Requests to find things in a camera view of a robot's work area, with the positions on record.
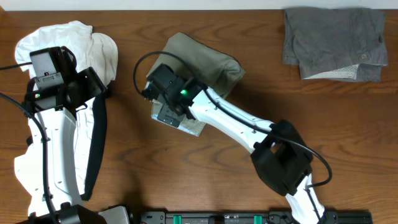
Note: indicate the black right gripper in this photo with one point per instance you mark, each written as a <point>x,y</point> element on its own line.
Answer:
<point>166,116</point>

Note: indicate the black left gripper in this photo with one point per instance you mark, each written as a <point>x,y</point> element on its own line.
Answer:
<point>95,86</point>

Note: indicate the khaki green shorts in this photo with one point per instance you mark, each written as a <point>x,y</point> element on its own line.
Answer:
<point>217,70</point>

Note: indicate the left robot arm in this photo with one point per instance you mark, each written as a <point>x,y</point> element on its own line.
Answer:
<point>47,171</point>

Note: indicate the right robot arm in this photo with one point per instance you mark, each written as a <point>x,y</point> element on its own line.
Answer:
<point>278,153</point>

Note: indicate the white shirt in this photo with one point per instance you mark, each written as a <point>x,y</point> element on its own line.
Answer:
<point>89,48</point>

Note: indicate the folded grey shorts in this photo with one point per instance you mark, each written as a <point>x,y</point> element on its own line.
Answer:
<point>337,44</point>

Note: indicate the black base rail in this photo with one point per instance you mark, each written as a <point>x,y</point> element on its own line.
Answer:
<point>278,217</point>

